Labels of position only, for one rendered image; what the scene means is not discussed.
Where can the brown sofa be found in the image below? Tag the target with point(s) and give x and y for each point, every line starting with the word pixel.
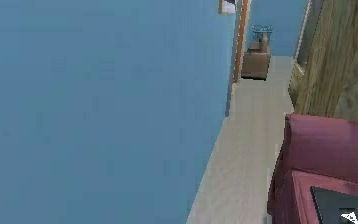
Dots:
pixel 255 61

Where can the maroon armchair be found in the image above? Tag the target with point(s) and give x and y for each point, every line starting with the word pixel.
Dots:
pixel 320 146

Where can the wooden cupboard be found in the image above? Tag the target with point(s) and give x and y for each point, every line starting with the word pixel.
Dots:
pixel 330 60

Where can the black laptop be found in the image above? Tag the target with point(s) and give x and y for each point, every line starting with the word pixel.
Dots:
pixel 337 205

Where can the orange wooden door frame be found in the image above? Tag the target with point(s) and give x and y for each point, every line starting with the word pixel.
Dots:
pixel 240 40

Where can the framed wall picture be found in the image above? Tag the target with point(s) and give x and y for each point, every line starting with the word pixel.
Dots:
pixel 227 6

